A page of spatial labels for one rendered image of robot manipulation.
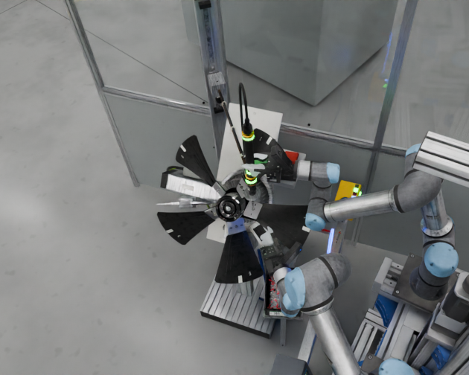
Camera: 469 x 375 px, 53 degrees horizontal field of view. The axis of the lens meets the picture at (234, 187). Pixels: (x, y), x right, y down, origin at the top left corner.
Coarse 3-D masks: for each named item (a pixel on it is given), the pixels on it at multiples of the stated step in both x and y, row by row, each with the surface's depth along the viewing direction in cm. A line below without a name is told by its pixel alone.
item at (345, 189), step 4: (340, 184) 226; (344, 184) 225; (348, 184) 225; (352, 184) 225; (356, 184) 225; (340, 188) 224; (344, 188) 224; (348, 188) 224; (352, 188) 223; (360, 188) 224; (340, 192) 223; (344, 192) 222; (348, 192) 222; (352, 192) 222; (356, 192) 222; (336, 196) 221; (340, 196) 221; (344, 196) 221; (348, 196) 221
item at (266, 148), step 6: (258, 132) 202; (264, 132) 199; (258, 138) 202; (264, 138) 199; (258, 144) 201; (264, 144) 198; (270, 144) 196; (276, 144) 194; (258, 150) 201; (264, 150) 198; (270, 150) 195; (282, 150) 192; (258, 174) 198
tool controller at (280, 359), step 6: (276, 354) 163; (276, 360) 161; (282, 360) 161; (288, 360) 160; (294, 360) 159; (300, 360) 159; (276, 366) 160; (282, 366) 159; (288, 366) 159; (294, 366) 158; (300, 366) 157; (306, 366) 158; (270, 372) 159; (276, 372) 159; (282, 372) 158; (288, 372) 157; (294, 372) 157; (300, 372) 156; (306, 372) 158
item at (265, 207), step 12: (264, 204) 207; (264, 216) 203; (276, 216) 203; (288, 216) 203; (300, 216) 203; (276, 228) 200; (288, 228) 200; (300, 228) 200; (288, 240) 198; (300, 240) 198
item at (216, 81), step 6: (210, 72) 227; (216, 72) 228; (210, 78) 225; (216, 78) 225; (222, 78) 225; (210, 84) 224; (216, 84) 222; (222, 84) 222; (216, 90) 224; (222, 90) 225; (216, 96) 227
